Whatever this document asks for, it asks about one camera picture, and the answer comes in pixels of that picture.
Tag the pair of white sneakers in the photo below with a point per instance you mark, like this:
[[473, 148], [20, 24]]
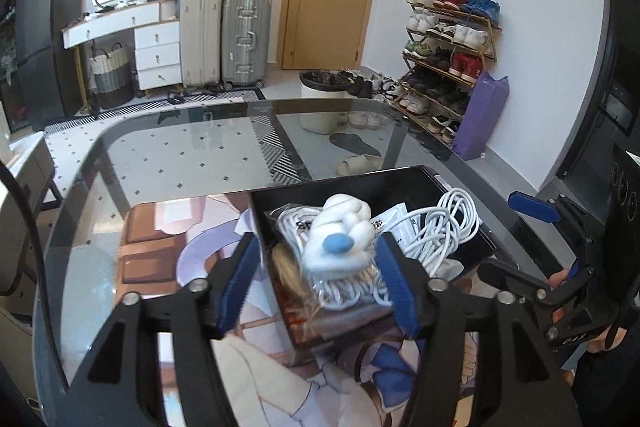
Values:
[[367, 119]]

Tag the white trash bin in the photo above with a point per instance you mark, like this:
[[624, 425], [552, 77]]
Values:
[[320, 112]]

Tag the clear bag of shoelaces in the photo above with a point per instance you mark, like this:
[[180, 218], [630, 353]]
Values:
[[295, 227]]

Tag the wooden shoe rack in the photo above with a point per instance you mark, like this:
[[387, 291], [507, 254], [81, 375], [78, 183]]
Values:
[[487, 27]]

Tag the pile of shoes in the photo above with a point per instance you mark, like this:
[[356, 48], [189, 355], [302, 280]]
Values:
[[370, 83]]

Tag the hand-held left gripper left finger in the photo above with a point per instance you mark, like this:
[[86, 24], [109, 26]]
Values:
[[240, 277]]

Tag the white plush toy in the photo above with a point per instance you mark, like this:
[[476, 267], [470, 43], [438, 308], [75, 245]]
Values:
[[345, 217]]

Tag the dark slipper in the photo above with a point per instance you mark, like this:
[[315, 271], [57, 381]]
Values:
[[355, 143]]

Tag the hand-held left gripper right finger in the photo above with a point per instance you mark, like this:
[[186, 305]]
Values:
[[397, 287]]

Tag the white suitcase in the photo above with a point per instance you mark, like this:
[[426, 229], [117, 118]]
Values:
[[200, 39]]

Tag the person's right forearm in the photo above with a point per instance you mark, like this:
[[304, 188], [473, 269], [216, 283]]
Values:
[[610, 387]]

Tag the purple bag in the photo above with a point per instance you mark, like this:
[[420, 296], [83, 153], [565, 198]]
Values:
[[480, 117]]

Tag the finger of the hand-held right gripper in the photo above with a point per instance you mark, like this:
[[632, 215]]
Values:
[[510, 279], [532, 207]]

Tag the silver suitcase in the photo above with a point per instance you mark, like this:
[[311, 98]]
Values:
[[245, 42]]

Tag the white vanity desk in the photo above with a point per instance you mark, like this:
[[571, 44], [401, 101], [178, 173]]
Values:
[[150, 42]]

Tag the collection of assorted shoes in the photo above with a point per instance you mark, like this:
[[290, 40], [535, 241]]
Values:
[[440, 57]]

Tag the beige slipper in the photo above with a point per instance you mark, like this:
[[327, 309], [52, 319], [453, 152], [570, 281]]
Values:
[[360, 164]]

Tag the black tall appliance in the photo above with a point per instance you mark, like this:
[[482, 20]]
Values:
[[615, 82]]

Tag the woven laundry basket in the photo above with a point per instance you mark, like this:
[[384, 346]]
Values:
[[112, 79]]

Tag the black cardboard box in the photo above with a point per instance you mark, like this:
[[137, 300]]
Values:
[[390, 187]]

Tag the black refrigerator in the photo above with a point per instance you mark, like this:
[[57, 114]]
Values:
[[50, 32]]

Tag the printed desk mat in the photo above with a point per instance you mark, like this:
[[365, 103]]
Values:
[[165, 227]]

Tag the patterned floor rug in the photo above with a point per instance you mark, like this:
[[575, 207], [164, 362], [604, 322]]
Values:
[[145, 107]]

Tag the person's right hand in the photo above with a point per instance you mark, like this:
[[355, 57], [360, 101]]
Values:
[[612, 339]]

